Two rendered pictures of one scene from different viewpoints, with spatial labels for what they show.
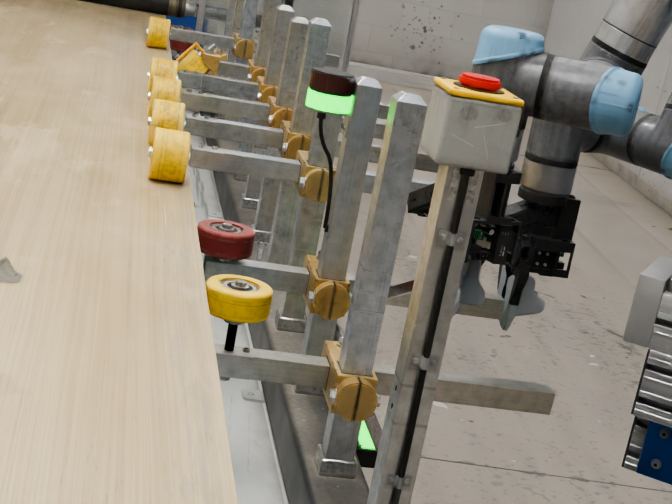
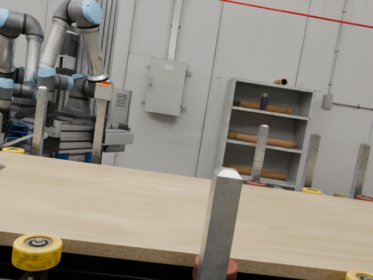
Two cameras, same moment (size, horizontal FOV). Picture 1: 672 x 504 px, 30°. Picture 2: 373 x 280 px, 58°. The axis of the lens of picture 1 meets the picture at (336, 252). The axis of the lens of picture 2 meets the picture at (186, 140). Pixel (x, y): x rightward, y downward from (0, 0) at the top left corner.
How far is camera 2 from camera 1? 1.49 m
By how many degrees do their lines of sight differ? 82
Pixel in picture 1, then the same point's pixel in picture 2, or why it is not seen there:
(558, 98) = (62, 83)
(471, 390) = not seen: hidden behind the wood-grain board
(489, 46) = (49, 72)
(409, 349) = (101, 141)
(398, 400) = (99, 154)
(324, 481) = not seen: hidden behind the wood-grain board
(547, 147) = (8, 96)
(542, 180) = (8, 105)
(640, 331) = (58, 134)
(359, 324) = (40, 149)
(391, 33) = not seen: outside the picture
